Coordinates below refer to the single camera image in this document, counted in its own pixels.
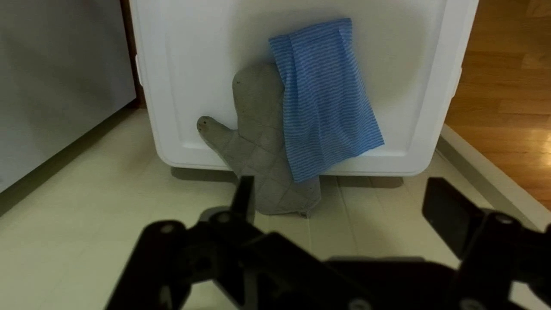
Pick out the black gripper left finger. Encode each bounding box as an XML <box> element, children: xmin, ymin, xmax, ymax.
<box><xmin>105</xmin><ymin>175</ymin><xmax>323</xmax><ymax>310</ymax></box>

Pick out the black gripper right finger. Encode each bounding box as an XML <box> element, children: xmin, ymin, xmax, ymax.
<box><xmin>420</xmin><ymin>177</ymin><xmax>551</xmax><ymax>310</ymax></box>

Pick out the white plastic storage bin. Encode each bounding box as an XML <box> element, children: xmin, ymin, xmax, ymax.
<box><xmin>127</xmin><ymin>0</ymin><xmax>480</xmax><ymax>179</ymax></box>

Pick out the blue cloth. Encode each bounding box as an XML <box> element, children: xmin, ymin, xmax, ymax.
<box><xmin>267</xmin><ymin>15</ymin><xmax>385</xmax><ymax>186</ymax></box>

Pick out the light gray flat panel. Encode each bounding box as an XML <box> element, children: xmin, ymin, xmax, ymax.
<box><xmin>0</xmin><ymin>0</ymin><xmax>137</xmax><ymax>194</ymax></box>

